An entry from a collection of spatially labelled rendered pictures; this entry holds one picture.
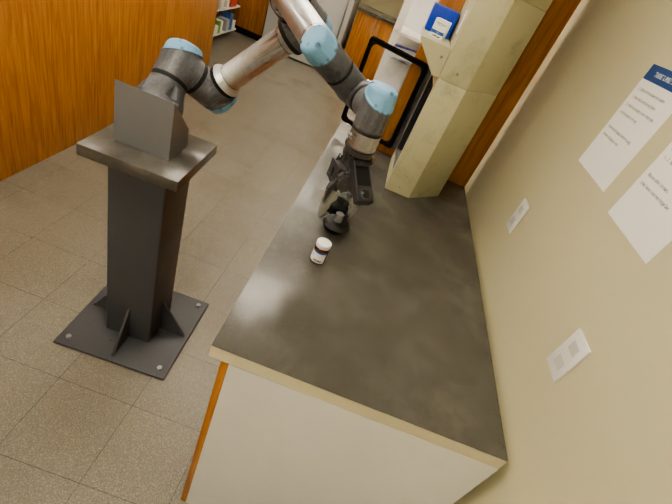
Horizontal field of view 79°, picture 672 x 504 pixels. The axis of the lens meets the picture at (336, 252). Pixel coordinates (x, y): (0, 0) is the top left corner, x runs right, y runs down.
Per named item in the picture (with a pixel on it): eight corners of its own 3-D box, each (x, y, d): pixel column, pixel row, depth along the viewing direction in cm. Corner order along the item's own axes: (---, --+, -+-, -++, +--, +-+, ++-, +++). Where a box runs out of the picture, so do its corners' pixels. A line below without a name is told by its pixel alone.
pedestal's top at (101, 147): (76, 154, 126) (75, 142, 123) (133, 121, 151) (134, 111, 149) (176, 193, 128) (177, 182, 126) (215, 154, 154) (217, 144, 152)
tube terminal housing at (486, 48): (437, 179, 200) (535, 8, 154) (438, 211, 173) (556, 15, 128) (390, 159, 198) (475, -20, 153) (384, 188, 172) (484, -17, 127)
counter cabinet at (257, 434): (394, 253, 311) (454, 149, 258) (354, 577, 145) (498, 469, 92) (313, 220, 308) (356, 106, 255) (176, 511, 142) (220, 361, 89)
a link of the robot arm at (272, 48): (182, 72, 142) (308, -22, 117) (215, 99, 154) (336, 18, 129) (179, 97, 137) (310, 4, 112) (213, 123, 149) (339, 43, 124)
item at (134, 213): (53, 342, 171) (31, 154, 119) (119, 272, 210) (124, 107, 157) (163, 381, 175) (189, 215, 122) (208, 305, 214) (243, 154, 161)
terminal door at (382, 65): (390, 149, 194) (430, 65, 171) (340, 119, 202) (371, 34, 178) (391, 149, 195) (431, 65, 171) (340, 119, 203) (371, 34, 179)
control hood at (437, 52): (436, 61, 171) (448, 36, 165) (438, 78, 145) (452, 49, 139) (411, 50, 170) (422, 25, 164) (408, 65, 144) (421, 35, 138)
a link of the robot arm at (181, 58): (144, 69, 130) (161, 34, 133) (179, 96, 141) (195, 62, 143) (163, 65, 123) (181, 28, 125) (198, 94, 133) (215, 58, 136)
